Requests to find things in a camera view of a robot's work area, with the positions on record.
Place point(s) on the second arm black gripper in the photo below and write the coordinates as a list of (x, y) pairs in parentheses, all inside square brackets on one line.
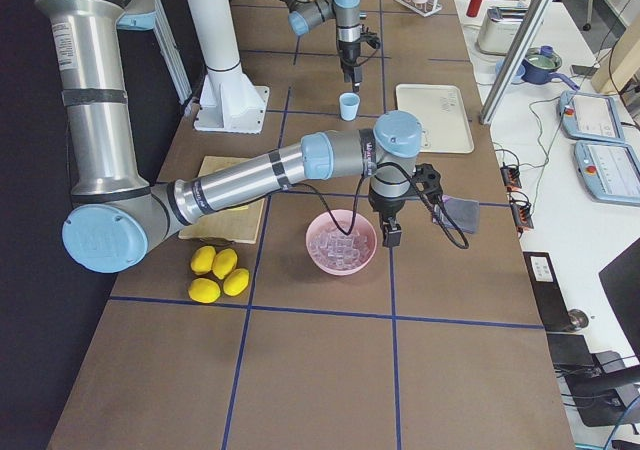
[(347, 54)]

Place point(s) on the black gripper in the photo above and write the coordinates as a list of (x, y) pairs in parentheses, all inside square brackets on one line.
[(385, 207)]

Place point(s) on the second grey robot arm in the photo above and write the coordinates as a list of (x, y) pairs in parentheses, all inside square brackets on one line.
[(306, 15)]

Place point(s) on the light blue cup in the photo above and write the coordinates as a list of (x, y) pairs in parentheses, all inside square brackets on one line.
[(349, 103)]

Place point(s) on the pile of clear ice cubes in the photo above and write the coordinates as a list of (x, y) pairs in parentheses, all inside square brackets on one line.
[(337, 251)]

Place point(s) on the pink bowl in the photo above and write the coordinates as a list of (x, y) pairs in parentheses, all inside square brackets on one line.
[(345, 221)]

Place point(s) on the grey folded cloth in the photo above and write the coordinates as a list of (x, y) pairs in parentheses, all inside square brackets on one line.
[(459, 213)]

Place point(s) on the cream bear tray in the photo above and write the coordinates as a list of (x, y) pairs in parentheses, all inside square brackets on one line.
[(441, 112)]

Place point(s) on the orange power strip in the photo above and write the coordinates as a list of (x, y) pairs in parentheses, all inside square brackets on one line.
[(519, 202)]

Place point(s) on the wooden cutting board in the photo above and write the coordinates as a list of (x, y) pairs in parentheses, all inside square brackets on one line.
[(239, 225)]

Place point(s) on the cream toaster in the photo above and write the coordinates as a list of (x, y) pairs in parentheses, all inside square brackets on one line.
[(499, 28)]

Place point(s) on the blue saucepan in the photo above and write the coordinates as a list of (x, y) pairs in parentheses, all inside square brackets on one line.
[(542, 65)]

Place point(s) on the teach pendant tablet far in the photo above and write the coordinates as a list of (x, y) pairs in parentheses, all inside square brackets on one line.
[(589, 116)]

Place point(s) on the teach pendant tablet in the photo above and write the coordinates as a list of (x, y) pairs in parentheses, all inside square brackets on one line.
[(589, 116), (610, 171)]

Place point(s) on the teach pendant tablet near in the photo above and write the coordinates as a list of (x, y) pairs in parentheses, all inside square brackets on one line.
[(610, 171)]

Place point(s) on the black monitor stand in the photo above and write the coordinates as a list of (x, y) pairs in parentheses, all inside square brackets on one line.
[(606, 391)]

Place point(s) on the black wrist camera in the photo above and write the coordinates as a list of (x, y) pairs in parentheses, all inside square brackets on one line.
[(428, 183)]

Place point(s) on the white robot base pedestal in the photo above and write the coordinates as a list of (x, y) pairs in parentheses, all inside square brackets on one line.
[(229, 102)]

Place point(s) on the aluminium frame post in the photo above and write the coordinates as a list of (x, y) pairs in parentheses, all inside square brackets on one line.
[(521, 43)]

